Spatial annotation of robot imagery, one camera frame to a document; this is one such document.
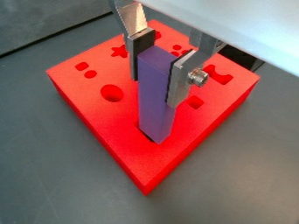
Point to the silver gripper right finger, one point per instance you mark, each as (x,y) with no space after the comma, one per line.
(187,67)

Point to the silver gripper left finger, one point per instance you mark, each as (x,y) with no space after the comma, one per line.
(139,35)

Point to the purple rectangular block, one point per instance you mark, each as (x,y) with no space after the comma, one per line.
(155,113)

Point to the red shape sorting block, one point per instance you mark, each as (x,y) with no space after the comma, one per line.
(92,81)

